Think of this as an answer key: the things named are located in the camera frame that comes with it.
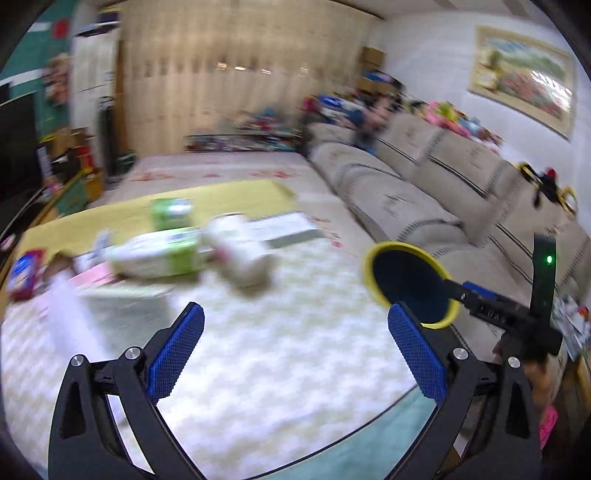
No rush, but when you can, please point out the pink clothing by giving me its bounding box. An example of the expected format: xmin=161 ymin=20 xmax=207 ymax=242
xmin=538 ymin=407 xmax=560 ymax=446

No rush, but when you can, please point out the white standing air conditioner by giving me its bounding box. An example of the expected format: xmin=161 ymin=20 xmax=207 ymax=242
xmin=71 ymin=31 xmax=122 ymax=139

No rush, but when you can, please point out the floral floor mat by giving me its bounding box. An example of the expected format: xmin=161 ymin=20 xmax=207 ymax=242
xmin=108 ymin=151 xmax=370 ymax=259

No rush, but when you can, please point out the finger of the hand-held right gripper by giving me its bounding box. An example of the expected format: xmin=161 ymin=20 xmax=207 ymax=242
xmin=441 ymin=276 xmax=511 ymax=326

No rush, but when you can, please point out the person's right hand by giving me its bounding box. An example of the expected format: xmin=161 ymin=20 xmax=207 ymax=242
xmin=492 ymin=340 xmax=557 ymax=409

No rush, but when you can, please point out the white flat box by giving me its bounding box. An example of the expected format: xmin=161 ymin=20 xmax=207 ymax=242
xmin=249 ymin=211 xmax=320 ymax=249

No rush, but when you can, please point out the framed landscape painting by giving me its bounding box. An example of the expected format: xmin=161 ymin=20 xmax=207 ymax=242
xmin=468 ymin=25 xmax=576 ymax=140

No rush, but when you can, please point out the black television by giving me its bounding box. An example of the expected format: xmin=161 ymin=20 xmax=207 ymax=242
xmin=0 ymin=90 xmax=38 ymax=206

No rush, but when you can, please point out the yellow and black toy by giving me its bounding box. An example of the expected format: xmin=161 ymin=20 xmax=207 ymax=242
xmin=516 ymin=161 xmax=579 ymax=217

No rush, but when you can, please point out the blue tissue packet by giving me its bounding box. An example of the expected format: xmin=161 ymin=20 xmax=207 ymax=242
xmin=6 ymin=248 xmax=46 ymax=302

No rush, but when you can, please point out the pink booklet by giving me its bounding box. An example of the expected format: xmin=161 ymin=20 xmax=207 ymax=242
xmin=69 ymin=265 xmax=122 ymax=291

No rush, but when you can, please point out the beige curtain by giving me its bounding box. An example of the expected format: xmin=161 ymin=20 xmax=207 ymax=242
xmin=119 ymin=0 xmax=376 ymax=155

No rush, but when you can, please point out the teal and yellow tv cabinet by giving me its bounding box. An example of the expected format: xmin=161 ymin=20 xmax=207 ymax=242
xmin=0 ymin=168 xmax=108 ymax=261

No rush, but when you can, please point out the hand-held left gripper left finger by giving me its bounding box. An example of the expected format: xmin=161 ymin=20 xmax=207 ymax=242
xmin=47 ymin=302 xmax=206 ymax=480

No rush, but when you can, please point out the green tissue pack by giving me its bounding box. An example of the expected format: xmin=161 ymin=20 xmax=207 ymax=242
xmin=150 ymin=198 xmax=195 ymax=230

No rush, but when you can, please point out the row of books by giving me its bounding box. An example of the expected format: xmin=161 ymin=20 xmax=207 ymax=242
xmin=185 ymin=129 xmax=306 ymax=154

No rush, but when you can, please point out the pile of plush toys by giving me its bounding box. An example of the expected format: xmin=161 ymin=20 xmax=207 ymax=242
xmin=406 ymin=98 xmax=505 ymax=145

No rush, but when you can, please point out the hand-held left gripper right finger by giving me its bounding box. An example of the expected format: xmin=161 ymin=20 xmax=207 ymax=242
xmin=387 ymin=302 xmax=542 ymax=480

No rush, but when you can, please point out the beige sofa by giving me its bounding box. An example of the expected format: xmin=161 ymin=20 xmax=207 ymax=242
xmin=302 ymin=111 xmax=591 ymax=333

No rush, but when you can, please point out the patterned yellow table cloth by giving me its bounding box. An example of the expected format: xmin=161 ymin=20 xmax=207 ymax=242
xmin=0 ymin=180 xmax=437 ymax=480

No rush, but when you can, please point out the green waste bin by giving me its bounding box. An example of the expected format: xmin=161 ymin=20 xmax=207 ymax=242
xmin=116 ymin=151 xmax=138 ymax=177

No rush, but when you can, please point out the stack of cardboard boxes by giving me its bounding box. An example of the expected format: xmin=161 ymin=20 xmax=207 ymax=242
xmin=357 ymin=45 xmax=385 ymax=94

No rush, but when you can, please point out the black tower fan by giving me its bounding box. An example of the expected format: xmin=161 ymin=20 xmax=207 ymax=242
xmin=98 ymin=98 xmax=117 ymax=180

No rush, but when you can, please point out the white roll packet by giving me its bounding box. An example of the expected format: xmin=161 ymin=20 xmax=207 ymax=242
xmin=202 ymin=213 xmax=274 ymax=288

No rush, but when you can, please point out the white and green wipes pack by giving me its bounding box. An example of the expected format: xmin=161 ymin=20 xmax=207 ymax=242
xmin=102 ymin=226 xmax=206 ymax=278

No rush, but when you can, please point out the magazine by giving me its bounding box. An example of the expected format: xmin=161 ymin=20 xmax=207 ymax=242
xmin=553 ymin=294 xmax=591 ymax=363

